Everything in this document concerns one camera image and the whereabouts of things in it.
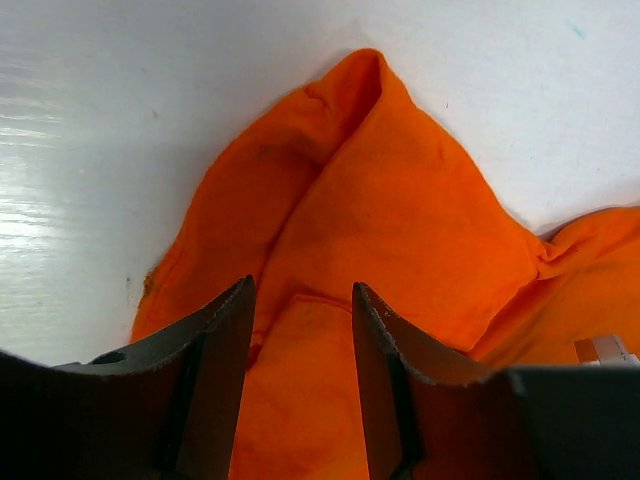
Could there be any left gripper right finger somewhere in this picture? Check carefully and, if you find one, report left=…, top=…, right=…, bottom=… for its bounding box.
left=352, top=283, right=639, bottom=479

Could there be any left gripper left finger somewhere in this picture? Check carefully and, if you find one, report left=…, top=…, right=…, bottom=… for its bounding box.
left=1, top=277, right=256, bottom=479

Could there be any orange t shirt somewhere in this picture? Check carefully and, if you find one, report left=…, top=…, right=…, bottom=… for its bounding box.
left=132, top=49, right=639, bottom=479

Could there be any aluminium rail frame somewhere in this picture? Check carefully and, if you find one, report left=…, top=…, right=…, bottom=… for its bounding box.
left=574, top=335, right=639, bottom=366

